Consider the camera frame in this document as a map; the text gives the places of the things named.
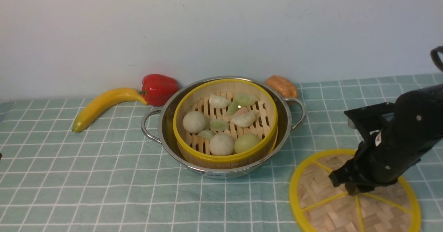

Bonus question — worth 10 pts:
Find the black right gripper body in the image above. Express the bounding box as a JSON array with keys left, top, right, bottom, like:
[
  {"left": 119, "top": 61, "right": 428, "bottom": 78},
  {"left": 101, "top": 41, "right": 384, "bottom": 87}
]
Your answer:
[{"left": 329, "top": 101, "right": 442, "bottom": 195}]

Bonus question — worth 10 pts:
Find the woven bamboo steamer lid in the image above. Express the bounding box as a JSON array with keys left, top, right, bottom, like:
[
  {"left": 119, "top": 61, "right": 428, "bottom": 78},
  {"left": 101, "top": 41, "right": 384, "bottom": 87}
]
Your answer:
[{"left": 289, "top": 149, "right": 422, "bottom": 232}]

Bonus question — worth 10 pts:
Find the yellow-rimmed bamboo steamer basket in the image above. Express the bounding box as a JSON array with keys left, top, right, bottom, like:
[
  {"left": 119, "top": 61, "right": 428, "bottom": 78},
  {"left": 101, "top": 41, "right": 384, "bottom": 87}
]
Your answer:
[{"left": 170, "top": 78, "right": 279, "bottom": 170}]

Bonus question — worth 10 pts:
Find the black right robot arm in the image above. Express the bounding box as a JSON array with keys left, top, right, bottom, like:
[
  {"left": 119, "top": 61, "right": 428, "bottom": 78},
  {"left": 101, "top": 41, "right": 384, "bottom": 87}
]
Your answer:
[{"left": 329, "top": 84, "right": 443, "bottom": 196}]

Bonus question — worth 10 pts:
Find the stainless steel pot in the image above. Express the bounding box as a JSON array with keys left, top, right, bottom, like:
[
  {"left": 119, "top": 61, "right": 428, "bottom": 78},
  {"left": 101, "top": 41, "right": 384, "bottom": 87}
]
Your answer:
[{"left": 141, "top": 76, "right": 307, "bottom": 179}]

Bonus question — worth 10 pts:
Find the orange-brown potato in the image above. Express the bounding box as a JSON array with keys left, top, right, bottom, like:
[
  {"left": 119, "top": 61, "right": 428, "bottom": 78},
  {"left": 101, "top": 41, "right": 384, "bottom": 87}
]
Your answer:
[{"left": 265, "top": 75, "right": 299, "bottom": 98}]

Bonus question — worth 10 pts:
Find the white pleated dumpling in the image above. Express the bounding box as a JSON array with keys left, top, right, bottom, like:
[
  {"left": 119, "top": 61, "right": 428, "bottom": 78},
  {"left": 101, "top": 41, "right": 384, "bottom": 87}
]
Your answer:
[{"left": 230, "top": 110, "right": 260, "bottom": 128}]

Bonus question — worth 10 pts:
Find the pale green bun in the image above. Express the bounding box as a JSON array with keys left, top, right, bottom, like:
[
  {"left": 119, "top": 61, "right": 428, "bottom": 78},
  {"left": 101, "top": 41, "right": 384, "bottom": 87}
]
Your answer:
[{"left": 234, "top": 134, "right": 262, "bottom": 154}]

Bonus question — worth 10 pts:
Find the pink dumpling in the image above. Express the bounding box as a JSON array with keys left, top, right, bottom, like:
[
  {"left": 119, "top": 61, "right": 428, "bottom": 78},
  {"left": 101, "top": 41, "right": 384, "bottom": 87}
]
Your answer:
[{"left": 231, "top": 106, "right": 249, "bottom": 119}]

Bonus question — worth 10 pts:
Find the white steamed bun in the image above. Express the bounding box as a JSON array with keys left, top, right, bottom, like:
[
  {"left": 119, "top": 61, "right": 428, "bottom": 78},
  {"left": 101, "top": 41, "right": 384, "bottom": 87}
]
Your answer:
[{"left": 209, "top": 133, "right": 235, "bottom": 156}]

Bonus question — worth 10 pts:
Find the light green dumpling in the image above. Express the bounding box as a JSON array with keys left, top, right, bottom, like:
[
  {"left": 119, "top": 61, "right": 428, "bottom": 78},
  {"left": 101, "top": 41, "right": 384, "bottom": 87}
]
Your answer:
[{"left": 209, "top": 119, "right": 230, "bottom": 132}]

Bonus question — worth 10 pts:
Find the small pale green dumpling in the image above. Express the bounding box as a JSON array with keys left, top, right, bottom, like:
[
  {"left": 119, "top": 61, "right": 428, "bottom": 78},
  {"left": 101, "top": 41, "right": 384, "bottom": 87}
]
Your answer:
[{"left": 197, "top": 129, "right": 217, "bottom": 140}]

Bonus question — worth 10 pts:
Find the white round bun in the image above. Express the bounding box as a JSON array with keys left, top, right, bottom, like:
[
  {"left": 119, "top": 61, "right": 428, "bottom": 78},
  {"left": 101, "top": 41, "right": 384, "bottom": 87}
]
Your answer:
[{"left": 182, "top": 111, "right": 208, "bottom": 134}]

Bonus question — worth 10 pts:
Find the red bell pepper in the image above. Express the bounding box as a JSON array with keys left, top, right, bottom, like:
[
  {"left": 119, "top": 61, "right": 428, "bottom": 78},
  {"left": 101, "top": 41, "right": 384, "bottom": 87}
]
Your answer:
[{"left": 140, "top": 74, "right": 179, "bottom": 106}]

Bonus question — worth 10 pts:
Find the green checkered tablecloth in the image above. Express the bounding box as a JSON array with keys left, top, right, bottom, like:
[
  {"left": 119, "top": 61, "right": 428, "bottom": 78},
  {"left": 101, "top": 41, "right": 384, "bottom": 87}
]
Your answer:
[{"left": 0, "top": 74, "right": 442, "bottom": 232}]

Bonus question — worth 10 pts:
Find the yellow banana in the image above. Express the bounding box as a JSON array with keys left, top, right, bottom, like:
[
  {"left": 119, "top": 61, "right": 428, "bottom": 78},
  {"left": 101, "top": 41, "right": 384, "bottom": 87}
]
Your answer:
[{"left": 72, "top": 87, "right": 148, "bottom": 132}]

